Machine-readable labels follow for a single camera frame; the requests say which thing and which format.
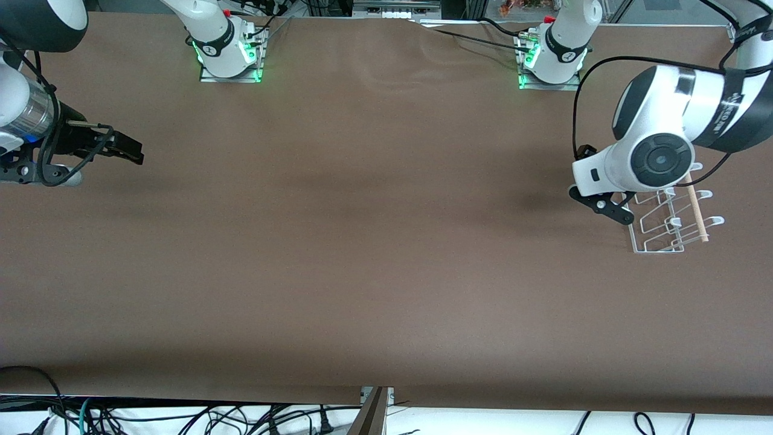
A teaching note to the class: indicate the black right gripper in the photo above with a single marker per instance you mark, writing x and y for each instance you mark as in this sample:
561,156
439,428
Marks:
74,136

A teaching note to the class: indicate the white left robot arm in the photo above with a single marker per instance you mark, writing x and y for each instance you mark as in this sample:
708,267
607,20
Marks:
658,160

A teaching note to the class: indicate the white power strip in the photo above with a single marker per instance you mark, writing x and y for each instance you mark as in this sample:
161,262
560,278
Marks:
395,9

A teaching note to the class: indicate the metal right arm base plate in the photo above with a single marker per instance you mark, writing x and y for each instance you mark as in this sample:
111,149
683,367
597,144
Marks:
241,79

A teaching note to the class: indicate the metal table leg bracket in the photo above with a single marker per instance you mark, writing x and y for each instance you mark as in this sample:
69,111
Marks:
371,414

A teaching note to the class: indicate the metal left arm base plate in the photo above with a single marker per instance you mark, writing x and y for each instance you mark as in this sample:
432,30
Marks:
567,87

